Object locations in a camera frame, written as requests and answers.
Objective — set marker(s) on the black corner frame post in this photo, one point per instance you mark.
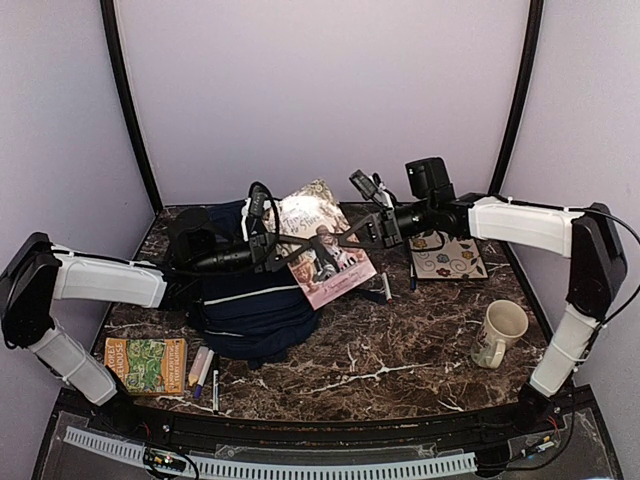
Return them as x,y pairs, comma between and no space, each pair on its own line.
126,100
520,94

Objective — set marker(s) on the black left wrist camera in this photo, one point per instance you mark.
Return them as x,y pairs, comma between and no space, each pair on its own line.
258,200

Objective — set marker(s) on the white marker purple cap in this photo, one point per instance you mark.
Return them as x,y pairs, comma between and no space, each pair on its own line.
203,374

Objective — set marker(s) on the black left corner frame post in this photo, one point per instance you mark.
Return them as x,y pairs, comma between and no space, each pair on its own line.
126,100

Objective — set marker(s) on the cream ceramic mug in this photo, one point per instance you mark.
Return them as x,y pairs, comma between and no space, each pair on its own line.
505,323

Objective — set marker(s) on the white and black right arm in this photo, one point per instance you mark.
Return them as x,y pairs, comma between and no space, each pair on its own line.
572,256

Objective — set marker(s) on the green Storey Treehouse book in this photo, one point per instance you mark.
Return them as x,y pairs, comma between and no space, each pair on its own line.
148,367

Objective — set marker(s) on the grey slotted cable duct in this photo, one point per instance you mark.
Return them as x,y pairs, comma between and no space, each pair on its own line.
236,462

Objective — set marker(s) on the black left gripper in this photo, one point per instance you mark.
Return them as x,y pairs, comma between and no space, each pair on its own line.
267,240

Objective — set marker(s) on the black front table rail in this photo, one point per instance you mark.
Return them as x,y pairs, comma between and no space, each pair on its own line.
183,424

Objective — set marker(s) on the navy blue student backpack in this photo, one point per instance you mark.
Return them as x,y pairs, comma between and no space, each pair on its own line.
253,317

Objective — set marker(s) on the pink illustrated paperback book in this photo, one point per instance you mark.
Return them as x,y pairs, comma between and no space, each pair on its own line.
326,270

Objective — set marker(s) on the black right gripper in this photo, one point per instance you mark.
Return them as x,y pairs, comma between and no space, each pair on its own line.
373,223

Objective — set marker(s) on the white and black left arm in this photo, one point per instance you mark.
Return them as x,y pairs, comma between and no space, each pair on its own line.
220,270

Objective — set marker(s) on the floral patterned notebook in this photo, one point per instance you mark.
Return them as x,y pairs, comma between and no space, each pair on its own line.
443,257

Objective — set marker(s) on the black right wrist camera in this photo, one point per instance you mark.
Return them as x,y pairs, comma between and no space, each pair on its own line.
371,189

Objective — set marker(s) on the black right corner frame post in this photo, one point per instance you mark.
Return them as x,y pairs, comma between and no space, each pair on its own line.
520,94

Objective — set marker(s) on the white marker blue cap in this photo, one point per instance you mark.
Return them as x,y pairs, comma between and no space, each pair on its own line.
413,279

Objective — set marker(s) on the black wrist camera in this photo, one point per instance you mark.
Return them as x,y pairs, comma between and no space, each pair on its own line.
371,189
258,200

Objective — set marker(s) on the white marker red cap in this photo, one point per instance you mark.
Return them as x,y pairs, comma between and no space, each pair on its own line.
386,288

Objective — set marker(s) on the white marker black cap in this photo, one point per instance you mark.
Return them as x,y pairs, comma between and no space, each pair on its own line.
215,390

